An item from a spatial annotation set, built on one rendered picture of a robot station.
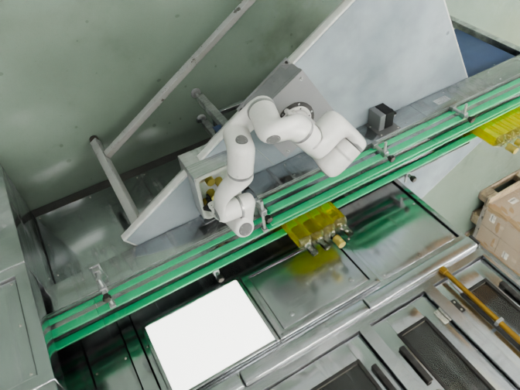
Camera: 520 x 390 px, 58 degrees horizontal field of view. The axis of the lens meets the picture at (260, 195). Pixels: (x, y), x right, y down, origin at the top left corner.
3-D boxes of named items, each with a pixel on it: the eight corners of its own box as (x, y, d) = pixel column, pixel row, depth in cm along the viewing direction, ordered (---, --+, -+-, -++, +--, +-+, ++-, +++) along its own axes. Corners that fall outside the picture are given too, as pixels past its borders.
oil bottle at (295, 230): (275, 220, 200) (302, 253, 186) (274, 210, 196) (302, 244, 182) (285, 214, 202) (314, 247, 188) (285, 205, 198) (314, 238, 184)
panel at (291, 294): (141, 330, 182) (175, 406, 160) (139, 326, 180) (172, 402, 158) (330, 231, 209) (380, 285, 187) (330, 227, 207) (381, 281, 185)
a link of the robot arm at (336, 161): (298, 148, 159) (322, 174, 148) (324, 119, 157) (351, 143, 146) (313, 160, 166) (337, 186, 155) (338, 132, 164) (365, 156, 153)
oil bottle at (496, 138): (463, 128, 233) (510, 158, 215) (465, 118, 229) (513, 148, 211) (470, 124, 235) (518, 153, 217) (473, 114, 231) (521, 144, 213)
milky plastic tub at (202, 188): (196, 208, 189) (205, 221, 184) (185, 167, 174) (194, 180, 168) (234, 191, 195) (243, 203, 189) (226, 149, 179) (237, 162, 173)
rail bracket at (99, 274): (94, 275, 179) (111, 319, 164) (77, 248, 167) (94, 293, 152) (105, 269, 180) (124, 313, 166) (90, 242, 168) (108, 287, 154)
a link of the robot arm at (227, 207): (246, 158, 151) (244, 201, 166) (210, 169, 146) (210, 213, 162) (258, 174, 146) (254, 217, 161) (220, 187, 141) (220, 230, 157)
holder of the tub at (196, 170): (198, 216, 194) (206, 227, 189) (185, 166, 174) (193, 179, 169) (234, 199, 199) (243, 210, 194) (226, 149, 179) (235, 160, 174)
